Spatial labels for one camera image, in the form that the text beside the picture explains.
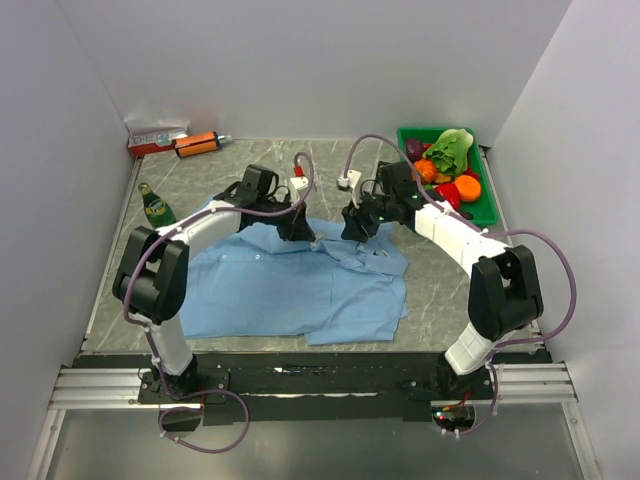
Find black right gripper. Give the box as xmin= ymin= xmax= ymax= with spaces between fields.
xmin=340 ymin=187 xmax=396 ymax=245

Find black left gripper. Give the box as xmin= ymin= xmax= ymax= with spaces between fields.
xmin=257 ymin=192 xmax=315 ymax=242

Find light blue shirt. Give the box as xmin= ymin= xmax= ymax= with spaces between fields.
xmin=180 ymin=218 xmax=408 ymax=346

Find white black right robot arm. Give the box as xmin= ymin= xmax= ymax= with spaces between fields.
xmin=337 ymin=162 xmax=543 ymax=399

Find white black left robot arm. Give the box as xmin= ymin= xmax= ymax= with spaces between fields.
xmin=112 ymin=165 xmax=315 ymax=402

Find orange toy pumpkin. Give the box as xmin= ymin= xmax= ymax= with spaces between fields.
xmin=413 ymin=159 xmax=438 ymax=184

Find purple toy onion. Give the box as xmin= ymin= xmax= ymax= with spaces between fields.
xmin=404 ymin=138 xmax=425 ymax=162

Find yellow toy corn piece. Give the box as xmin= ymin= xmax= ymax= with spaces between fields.
xmin=434 ymin=173 xmax=452 ymax=184

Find red toy bell pepper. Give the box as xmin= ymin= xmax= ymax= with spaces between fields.
xmin=435 ymin=182 xmax=462 ymax=210

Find orange toy carrot slice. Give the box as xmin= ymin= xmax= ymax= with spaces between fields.
xmin=454 ymin=175 xmax=483 ymax=203

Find green toy lettuce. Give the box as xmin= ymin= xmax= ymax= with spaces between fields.
xmin=423 ymin=129 xmax=474 ymax=177

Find green plastic tray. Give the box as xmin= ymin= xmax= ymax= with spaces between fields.
xmin=396 ymin=126 xmax=500 ymax=228

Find orange black tube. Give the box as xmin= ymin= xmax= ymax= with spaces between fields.
xmin=174 ymin=131 xmax=233 ymax=158

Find green glass bottle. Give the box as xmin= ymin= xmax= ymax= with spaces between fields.
xmin=138 ymin=182 xmax=176 ymax=228

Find red white carton box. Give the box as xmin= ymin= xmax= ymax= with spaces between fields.
xmin=127 ymin=122 xmax=189 ymax=158

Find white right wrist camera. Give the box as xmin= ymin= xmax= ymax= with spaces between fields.
xmin=336 ymin=170 xmax=364 ymax=208

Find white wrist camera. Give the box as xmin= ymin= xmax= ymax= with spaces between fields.
xmin=336 ymin=170 xmax=364 ymax=208
xmin=287 ymin=176 xmax=309 ymax=202

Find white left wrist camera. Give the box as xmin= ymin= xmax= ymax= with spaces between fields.
xmin=287 ymin=176 xmax=309 ymax=202

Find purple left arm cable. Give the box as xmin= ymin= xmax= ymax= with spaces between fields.
xmin=122 ymin=151 xmax=316 ymax=454

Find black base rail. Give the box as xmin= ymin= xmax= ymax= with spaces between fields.
xmin=49 ymin=351 xmax=577 ymax=433

